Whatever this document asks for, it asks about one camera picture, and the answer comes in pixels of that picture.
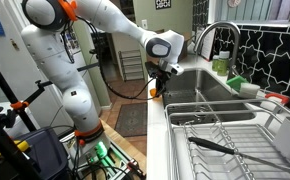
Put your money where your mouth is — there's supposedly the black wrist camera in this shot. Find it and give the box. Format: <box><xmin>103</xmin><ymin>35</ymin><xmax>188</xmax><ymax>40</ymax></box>
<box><xmin>145</xmin><ymin>62</ymin><xmax>159</xmax><ymax>78</ymax></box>

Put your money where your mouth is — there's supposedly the black handled utensil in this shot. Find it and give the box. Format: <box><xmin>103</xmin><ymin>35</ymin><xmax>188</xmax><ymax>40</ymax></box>
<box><xmin>188</xmin><ymin>137</ymin><xmax>290</xmax><ymax>174</ymax></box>

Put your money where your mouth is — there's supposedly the brushed steel gooseneck faucet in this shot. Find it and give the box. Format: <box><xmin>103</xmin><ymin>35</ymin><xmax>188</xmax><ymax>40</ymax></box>
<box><xmin>193</xmin><ymin>20</ymin><xmax>242</xmax><ymax>81</ymax></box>

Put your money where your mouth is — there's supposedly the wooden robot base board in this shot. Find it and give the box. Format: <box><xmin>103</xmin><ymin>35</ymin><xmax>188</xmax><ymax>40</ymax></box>
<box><xmin>101</xmin><ymin>121</ymin><xmax>147</xmax><ymax>173</ymax></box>

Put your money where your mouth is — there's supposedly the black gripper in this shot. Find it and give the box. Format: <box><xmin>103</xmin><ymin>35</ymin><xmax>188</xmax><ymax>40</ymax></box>
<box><xmin>156</xmin><ymin>60</ymin><xmax>184</xmax><ymax>97</ymax></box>

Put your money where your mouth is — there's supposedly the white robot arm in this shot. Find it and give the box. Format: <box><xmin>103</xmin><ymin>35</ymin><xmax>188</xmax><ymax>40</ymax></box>
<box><xmin>21</xmin><ymin>0</ymin><xmax>184</xmax><ymax>142</ymax></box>

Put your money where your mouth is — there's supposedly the white sponge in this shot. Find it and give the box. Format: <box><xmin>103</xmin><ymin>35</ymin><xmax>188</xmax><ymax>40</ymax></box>
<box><xmin>239</xmin><ymin>83</ymin><xmax>260</xmax><ymax>98</ymax></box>

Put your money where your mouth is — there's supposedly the dark patterned floor rug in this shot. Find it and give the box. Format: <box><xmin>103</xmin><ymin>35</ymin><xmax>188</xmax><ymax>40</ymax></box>
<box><xmin>115</xmin><ymin>103</ymin><xmax>147</xmax><ymax>137</ymax></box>

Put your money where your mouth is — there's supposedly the tall green soap bottle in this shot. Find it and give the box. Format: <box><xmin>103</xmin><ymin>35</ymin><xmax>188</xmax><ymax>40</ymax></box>
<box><xmin>217</xmin><ymin>51</ymin><xmax>230</xmax><ymax>76</ymax></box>

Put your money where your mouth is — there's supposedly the stainless steel sink basin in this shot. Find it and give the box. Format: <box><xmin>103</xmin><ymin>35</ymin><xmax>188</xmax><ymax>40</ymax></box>
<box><xmin>163</xmin><ymin>69</ymin><xmax>255</xmax><ymax>125</ymax></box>

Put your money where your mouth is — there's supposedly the short green soap bottle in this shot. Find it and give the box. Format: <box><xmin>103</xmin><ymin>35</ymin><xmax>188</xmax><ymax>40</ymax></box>
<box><xmin>212</xmin><ymin>55</ymin><xmax>219</xmax><ymax>72</ymax></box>

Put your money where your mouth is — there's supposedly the black camera tripod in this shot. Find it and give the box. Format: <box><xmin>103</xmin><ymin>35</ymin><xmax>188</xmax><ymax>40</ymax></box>
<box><xmin>0</xmin><ymin>72</ymin><xmax>43</xmax><ymax>180</ymax></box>

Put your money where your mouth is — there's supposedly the red white scrub brush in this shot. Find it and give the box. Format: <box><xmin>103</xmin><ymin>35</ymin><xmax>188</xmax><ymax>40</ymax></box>
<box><xmin>260</xmin><ymin>93</ymin><xmax>290</xmax><ymax>111</ymax></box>

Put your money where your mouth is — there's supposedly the orange bowl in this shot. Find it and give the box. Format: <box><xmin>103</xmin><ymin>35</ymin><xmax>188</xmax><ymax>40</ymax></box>
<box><xmin>149</xmin><ymin>88</ymin><xmax>158</xmax><ymax>97</ymax></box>

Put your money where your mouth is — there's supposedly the metal dish drying rack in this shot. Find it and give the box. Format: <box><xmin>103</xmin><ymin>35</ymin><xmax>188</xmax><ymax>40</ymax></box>
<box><xmin>164</xmin><ymin>99</ymin><xmax>290</xmax><ymax>180</ymax></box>

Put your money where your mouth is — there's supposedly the dark blue storage bin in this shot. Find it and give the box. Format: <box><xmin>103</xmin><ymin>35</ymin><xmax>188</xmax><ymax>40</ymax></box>
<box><xmin>0</xmin><ymin>128</ymin><xmax>70</xmax><ymax>180</ymax></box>

